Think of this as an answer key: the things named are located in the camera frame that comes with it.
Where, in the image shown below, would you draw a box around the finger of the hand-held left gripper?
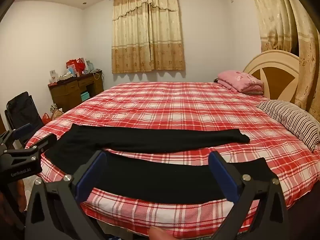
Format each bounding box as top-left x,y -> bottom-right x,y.
3,133 -> 57,158
0,123 -> 33,152

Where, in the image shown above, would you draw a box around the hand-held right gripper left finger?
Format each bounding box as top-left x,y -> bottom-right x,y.
24,150 -> 108,240

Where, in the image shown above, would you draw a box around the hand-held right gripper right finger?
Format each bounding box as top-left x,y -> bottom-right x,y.
208,151 -> 290,240

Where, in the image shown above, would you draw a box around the black pants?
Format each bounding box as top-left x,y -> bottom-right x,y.
45,124 -> 278,204

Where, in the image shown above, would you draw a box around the person's right hand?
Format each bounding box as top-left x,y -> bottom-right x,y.
149,226 -> 173,240

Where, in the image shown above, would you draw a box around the black folding chair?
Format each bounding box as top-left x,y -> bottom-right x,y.
4,92 -> 44,147

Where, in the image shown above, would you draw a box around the patterned bag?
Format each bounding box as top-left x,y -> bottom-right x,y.
50,104 -> 64,120

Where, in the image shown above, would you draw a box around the brown wooden desk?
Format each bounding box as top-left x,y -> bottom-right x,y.
48,70 -> 104,113

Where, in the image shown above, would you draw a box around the red gift bag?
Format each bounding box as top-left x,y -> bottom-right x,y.
66,58 -> 87,73

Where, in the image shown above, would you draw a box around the red plaid bed sheet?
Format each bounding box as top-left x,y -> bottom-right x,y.
25,81 -> 320,239

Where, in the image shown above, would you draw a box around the striped pillow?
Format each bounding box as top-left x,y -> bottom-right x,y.
256,99 -> 320,152

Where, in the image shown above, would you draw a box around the pink pillow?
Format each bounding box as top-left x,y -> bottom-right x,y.
217,70 -> 265,95

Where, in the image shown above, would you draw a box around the cream wooden headboard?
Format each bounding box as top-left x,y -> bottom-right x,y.
243,50 -> 300,104

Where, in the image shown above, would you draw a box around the beige window curtain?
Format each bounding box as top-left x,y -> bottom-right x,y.
111,0 -> 186,74

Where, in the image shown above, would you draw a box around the long beige floral curtain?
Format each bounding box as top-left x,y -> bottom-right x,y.
246,0 -> 320,122

